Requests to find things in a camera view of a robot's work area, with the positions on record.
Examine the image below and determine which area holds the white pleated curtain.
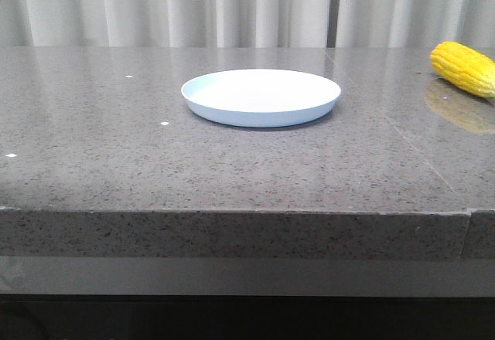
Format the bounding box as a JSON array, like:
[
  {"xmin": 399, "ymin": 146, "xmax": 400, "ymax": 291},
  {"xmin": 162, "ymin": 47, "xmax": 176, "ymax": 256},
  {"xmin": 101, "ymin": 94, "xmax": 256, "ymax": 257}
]
[{"xmin": 1, "ymin": 0, "xmax": 494, "ymax": 48}]

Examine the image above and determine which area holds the yellow corn cob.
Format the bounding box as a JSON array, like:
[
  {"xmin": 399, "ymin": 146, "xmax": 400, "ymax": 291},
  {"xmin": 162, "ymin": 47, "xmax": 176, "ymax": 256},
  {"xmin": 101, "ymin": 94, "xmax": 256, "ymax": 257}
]
[{"xmin": 430, "ymin": 41, "xmax": 494, "ymax": 99}]

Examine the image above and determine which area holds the light blue round plate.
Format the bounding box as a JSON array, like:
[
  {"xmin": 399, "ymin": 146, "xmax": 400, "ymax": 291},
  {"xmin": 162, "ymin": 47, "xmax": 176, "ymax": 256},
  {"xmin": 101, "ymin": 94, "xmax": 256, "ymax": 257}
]
[{"xmin": 181, "ymin": 69, "xmax": 341, "ymax": 128}]

